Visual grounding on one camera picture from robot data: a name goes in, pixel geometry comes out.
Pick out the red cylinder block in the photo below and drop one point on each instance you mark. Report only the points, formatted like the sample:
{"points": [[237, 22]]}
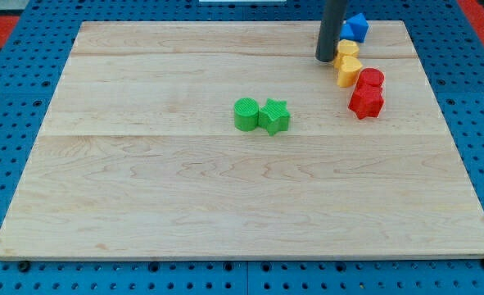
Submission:
{"points": [[370, 76]]}

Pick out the blue cube block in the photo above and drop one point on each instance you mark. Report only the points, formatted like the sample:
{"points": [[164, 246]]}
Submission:
{"points": [[358, 27]]}

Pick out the green star block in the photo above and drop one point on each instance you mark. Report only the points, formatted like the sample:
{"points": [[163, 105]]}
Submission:
{"points": [[274, 116]]}

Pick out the red star block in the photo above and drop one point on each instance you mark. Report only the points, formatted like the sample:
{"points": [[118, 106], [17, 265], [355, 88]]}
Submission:
{"points": [[366, 101]]}

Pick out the green cylinder block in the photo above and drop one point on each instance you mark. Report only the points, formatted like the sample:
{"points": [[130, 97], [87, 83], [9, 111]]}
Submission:
{"points": [[246, 114]]}

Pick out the light wooden board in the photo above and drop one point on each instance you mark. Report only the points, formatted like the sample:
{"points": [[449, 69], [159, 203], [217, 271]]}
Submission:
{"points": [[138, 157]]}

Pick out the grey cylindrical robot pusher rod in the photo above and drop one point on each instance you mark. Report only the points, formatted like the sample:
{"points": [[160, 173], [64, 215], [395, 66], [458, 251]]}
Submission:
{"points": [[330, 28]]}

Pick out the yellow hexagon block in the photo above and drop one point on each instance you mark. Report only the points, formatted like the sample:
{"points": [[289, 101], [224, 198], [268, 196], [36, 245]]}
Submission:
{"points": [[345, 48]]}

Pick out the blue triangular block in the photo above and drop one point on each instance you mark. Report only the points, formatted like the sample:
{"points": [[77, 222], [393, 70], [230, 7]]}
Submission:
{"points": [[347, 32]]}

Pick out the yellow heart block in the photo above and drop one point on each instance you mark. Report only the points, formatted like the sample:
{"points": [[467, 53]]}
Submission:
{"points": [[348, 71]]}

